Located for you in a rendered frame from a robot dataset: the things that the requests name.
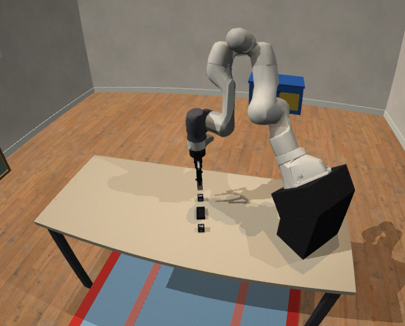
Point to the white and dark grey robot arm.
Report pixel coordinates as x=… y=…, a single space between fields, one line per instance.
x=297 y=167

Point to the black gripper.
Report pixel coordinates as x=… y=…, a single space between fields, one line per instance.
x=197 y=155

